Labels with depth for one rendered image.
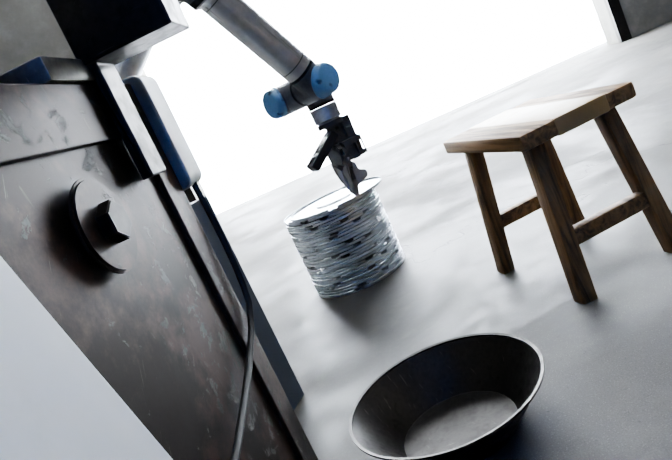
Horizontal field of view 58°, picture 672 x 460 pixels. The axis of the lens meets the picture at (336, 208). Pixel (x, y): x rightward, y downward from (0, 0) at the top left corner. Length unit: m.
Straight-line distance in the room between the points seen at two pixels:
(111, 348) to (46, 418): 0.16
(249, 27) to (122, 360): 1.00
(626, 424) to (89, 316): 0.66
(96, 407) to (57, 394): 0.02
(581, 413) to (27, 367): 0.74
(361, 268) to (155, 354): 1.24
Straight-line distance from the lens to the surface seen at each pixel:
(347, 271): 1.70
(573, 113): 1.12
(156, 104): 0.69
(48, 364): 0.32
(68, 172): 0.51
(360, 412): 0.99
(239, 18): 1.36
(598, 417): 0.90
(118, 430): 0.34
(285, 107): 1.50
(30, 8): 5.68
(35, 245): 0.44
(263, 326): 1.21
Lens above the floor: 0.51
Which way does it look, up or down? 9 degrees down
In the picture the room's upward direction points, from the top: 25 degrees counter-clockwise
